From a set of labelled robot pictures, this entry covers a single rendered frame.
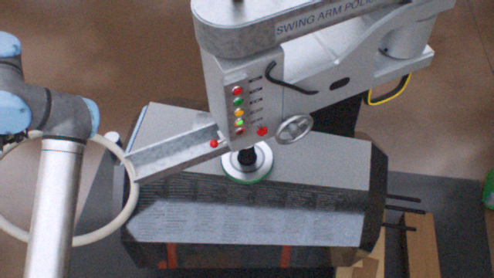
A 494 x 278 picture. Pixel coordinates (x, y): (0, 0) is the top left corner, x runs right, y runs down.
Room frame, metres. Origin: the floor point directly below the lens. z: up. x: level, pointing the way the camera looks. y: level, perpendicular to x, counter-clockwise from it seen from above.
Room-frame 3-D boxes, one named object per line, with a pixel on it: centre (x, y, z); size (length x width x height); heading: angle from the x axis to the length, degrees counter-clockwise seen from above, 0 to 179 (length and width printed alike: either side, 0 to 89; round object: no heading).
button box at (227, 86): (0.92, 0.04, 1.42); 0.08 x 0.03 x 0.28; 113
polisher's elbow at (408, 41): (1.31, -0.58, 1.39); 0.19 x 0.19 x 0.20
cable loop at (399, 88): (1.31, -0.59, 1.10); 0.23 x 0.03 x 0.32; 113
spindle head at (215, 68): (1.08, -0.05, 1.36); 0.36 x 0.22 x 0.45; 113
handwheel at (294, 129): (0.99, -0.14, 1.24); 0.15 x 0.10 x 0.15; 113
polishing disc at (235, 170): (1.05, 0.02, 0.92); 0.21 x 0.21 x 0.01
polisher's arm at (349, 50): (1.19, -0.34, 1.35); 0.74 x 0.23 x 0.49; 113
